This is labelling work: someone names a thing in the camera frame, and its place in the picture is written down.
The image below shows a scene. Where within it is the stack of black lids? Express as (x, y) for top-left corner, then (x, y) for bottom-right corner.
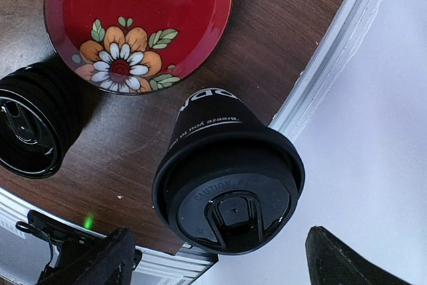
(1, 63), (84, 180)

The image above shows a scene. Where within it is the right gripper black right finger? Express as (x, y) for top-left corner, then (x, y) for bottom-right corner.
(305, 226), (407, 284)

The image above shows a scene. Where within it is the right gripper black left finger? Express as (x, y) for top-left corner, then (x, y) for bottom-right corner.
(38, 228), (135, 284)

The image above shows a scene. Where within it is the red patterned plate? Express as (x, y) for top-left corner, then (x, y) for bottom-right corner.
(44, 0), (232, 95)

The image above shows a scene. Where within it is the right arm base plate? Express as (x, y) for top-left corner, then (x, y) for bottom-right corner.
(15, 210), (143, 285)

